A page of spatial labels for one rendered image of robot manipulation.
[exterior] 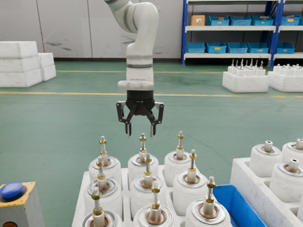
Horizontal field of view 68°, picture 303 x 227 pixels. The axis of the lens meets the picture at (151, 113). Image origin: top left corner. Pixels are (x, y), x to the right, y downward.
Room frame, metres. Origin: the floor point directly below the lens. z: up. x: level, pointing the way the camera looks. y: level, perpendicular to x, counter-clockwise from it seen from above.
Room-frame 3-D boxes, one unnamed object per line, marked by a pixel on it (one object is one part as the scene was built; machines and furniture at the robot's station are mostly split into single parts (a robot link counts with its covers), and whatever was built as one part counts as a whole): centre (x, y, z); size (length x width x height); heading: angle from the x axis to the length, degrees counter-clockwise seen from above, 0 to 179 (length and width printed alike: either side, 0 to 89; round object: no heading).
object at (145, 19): (0.61, 0.03, 0.62); 0.09 x 0.07 x 0.15; 48
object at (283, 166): (0.56, -0.41, 0.25); 0.08 x 0.08 x 0.01
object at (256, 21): (5.01, -2.24, 0.89); 0.50 x 0.38 x 0.21; 177
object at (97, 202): (0.36, 0.11, 0.30); 0.01 x 0.01 x 0.08
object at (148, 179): (0.50, 0.01, 0.26); 0.02 x 0.02 x 0.03
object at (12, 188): (0.38, 0.28, 0.32); 0.04 x 0.04 x 0.02
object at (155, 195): (0.38, -0.01, 0.30); 0.01 x 0.01 x 0.08
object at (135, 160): (0.61, 0.03, 0.25); 0.08 x 0.08 x 0.01
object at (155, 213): (0.38, -0.01, 0.26); 0.02 x 0.02 x 0.03
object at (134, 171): (0.61, 0.03, 0.16); 0.10 x 0.10 x 0.18
